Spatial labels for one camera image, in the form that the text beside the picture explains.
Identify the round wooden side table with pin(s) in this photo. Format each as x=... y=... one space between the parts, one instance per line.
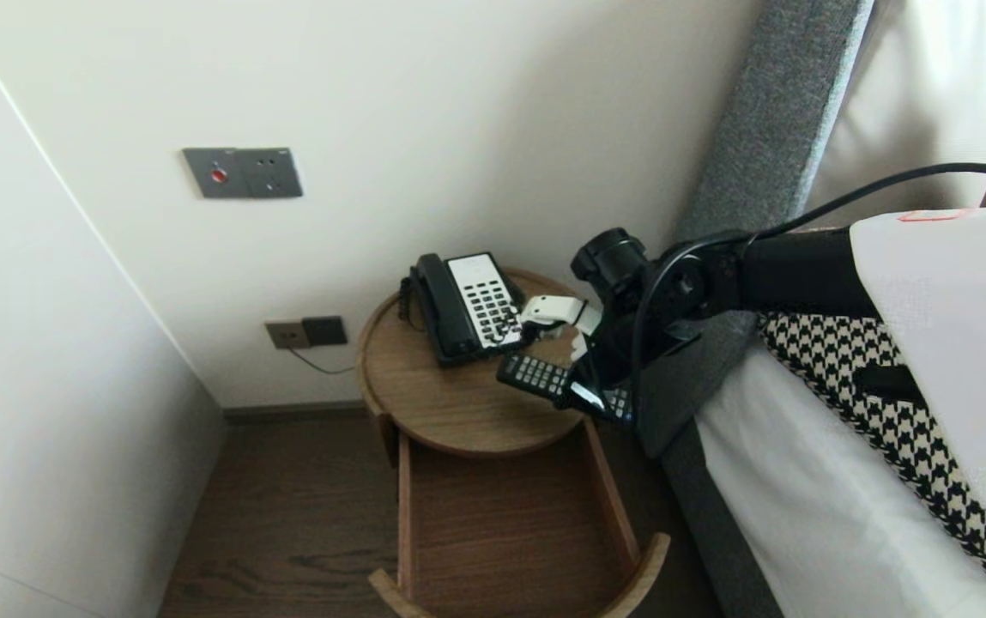
x=424 y=386

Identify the black telephone handset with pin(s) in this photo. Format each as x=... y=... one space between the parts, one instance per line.
x=445 y=307

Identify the brass wall jack plate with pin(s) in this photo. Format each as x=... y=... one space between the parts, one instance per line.
x=285 y=334

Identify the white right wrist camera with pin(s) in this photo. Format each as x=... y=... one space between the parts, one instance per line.
x=557 y=309

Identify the grey wall power socket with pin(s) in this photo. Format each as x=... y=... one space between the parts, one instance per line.
x=271 y=172

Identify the grey fabric headboard frame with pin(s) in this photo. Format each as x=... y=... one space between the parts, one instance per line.
x=759 y=129

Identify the thin black telephone line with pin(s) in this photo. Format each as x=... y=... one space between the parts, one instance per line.
x=321 y=369

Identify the dark wooden baseboard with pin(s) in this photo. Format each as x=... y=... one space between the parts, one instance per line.
x=295 y=414

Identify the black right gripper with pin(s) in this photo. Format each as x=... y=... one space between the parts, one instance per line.
x=630 y=343

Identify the black white houndstooth pillow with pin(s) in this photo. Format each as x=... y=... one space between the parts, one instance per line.
x=819 y=352

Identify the grey wall switch red button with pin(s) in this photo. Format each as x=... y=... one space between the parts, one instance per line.
x=211 y=174

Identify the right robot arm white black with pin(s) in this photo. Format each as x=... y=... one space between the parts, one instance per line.
x=956 y=343

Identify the grey fabric bed base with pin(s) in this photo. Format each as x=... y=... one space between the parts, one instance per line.
x=707 y=532

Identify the black wall plate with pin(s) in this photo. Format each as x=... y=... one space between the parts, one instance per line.
x=325 y=330

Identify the beige padded headboard panel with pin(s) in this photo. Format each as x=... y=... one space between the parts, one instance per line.
x=930 y=86

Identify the black and white telephone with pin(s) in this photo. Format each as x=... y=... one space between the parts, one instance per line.
x=492 y=299

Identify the black TV remote control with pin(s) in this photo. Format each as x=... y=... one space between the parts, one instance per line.
x=535 y=373

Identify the curved-front wooden table drawer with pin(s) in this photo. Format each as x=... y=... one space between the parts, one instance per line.
x=501 y=515

